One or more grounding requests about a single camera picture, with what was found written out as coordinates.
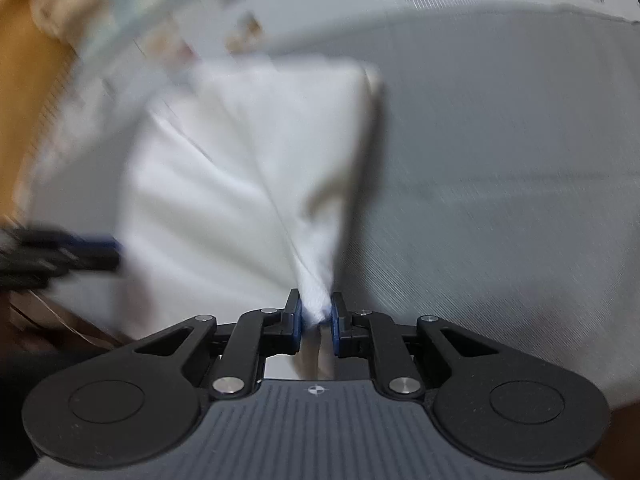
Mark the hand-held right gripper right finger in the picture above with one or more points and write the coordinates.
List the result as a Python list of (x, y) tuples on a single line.
[(335, 331)]

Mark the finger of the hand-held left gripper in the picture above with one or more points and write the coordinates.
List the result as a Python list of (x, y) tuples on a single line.
[(95, 244)]

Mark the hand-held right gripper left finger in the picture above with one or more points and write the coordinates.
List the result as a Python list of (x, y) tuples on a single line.
[(298, 321)]

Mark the white small garment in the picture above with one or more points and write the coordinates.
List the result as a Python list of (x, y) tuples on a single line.
[(225, 185)]

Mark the light blue checked cloth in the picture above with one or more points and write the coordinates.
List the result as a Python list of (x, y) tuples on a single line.
[(150, 5)]

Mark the beige knit cloth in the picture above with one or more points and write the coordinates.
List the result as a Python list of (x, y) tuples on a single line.
[(60, 0)]

